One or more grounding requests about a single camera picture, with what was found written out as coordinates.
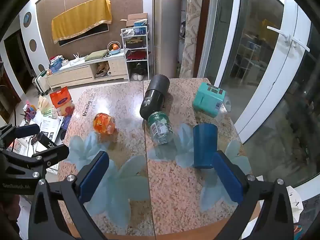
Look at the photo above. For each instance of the orange glass jar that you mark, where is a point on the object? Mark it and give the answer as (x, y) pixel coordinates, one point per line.
(103, 123)

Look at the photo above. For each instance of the red bag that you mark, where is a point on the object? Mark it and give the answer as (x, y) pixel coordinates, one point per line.
(61, 100)

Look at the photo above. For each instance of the pile of papers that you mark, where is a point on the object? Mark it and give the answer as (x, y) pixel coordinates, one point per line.
(47, 126)

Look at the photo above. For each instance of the white shoes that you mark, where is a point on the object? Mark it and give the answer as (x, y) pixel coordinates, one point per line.
(138, 77)

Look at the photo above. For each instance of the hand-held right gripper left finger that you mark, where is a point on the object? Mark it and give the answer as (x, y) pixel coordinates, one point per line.
(93, 177)

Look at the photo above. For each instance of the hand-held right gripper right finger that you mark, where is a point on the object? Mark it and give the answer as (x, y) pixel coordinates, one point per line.
(227, 180)

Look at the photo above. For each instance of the patterned curtain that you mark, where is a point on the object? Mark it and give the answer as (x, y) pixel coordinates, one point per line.
(193, 30)

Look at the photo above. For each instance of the green cushion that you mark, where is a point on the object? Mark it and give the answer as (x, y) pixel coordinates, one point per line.
(96, 54)

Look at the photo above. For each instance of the light wooden cabinet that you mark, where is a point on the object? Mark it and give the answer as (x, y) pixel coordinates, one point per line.
(82, 73)

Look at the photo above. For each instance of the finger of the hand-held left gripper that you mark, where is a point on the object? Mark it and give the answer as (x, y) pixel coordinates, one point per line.
(53, 152)
(26, 130)

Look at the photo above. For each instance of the white folded paper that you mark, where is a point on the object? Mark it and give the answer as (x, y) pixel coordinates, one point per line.
(295, 202)

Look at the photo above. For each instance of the white suitcase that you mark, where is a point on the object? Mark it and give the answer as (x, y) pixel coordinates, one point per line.
(41, 82)

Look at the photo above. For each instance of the clear bottle with green label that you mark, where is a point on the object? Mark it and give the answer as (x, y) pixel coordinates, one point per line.
(160, 128)

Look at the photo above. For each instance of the fruit basket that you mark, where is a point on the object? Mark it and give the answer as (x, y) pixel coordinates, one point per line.
(114, 48)

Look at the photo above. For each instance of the blue cup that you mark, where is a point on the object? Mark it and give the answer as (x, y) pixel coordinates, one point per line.
(205, 143)

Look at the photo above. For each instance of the white router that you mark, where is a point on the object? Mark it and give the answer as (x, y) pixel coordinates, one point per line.
(79, 59)

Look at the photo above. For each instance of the teal tissue pack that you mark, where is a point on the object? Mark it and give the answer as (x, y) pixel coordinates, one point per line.
(208, 100)

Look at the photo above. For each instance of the black tumbler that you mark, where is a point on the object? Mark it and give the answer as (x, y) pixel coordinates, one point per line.
(153, 98)

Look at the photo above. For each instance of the yellow cloth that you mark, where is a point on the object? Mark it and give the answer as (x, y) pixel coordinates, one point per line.
(80, 18)

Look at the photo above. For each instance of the cardboard box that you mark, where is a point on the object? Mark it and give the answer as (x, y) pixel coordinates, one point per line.
(136, 17)

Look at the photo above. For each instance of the grey standing air conditioner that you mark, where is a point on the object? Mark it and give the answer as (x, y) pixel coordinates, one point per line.
(167, 30)

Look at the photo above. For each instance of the television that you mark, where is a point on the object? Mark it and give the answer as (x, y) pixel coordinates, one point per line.
(98, 30)

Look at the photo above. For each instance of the pale yellow bag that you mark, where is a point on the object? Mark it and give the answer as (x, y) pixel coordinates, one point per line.
(45, 106)

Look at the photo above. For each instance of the white shelf rack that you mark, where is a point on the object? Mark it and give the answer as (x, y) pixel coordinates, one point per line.
(136, 52)

